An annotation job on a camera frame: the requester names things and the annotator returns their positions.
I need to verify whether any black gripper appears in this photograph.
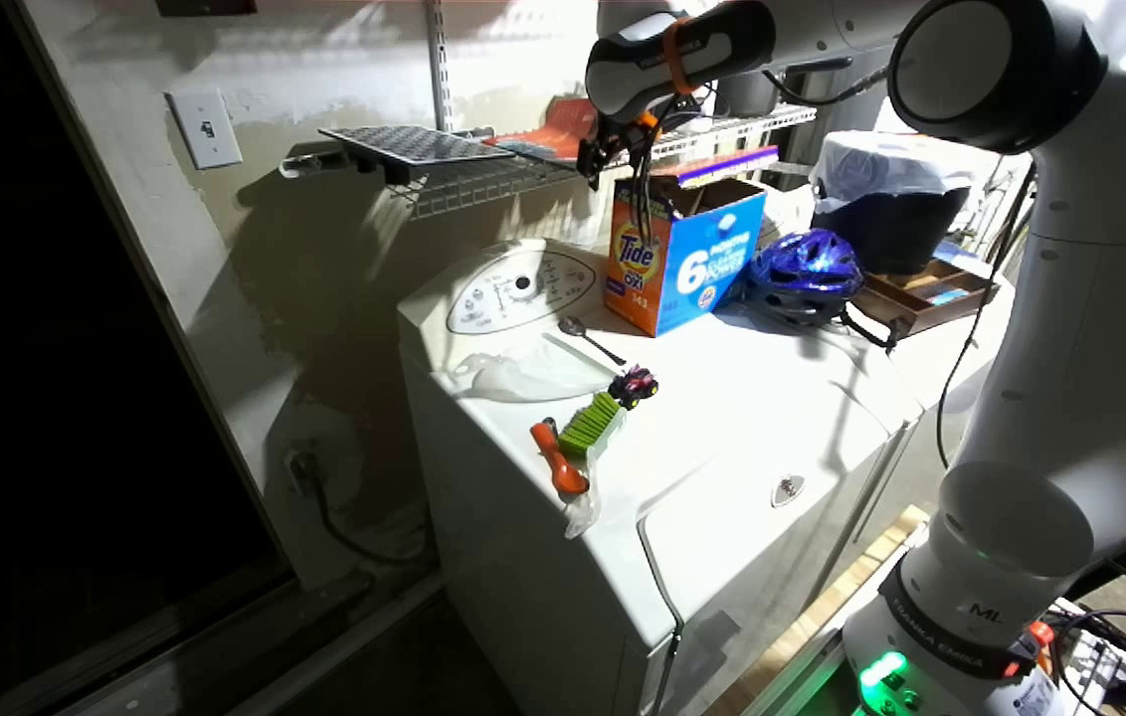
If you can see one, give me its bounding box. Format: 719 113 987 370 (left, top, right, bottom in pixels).
576 116 650 186

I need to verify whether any orange blue magazine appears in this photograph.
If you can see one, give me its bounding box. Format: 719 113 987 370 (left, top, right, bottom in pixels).
503 97 595 165

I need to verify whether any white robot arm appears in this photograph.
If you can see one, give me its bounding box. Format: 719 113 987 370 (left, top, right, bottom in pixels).
586 0 1126 716

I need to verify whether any blue detergent box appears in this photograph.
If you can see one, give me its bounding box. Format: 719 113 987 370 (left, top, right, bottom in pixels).
603 175 763 333

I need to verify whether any blue bicycle helmet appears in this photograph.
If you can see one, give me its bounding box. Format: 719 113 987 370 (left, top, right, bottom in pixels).
749 226 865 325

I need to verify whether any small dark toy car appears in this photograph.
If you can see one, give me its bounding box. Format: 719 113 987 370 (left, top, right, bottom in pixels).
607 365 655 409

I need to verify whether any green orange packet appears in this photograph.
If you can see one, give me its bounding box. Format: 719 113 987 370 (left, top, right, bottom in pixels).
528 393 625 503

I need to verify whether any white washing machine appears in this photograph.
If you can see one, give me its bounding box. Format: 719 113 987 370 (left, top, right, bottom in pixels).
398 239 1007 716

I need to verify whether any white wire shelf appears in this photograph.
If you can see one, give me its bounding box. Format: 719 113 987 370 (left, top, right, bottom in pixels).
279 101 814 222

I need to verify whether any white wall outlet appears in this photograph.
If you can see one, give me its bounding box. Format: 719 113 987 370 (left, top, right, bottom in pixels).
166 91 243 173

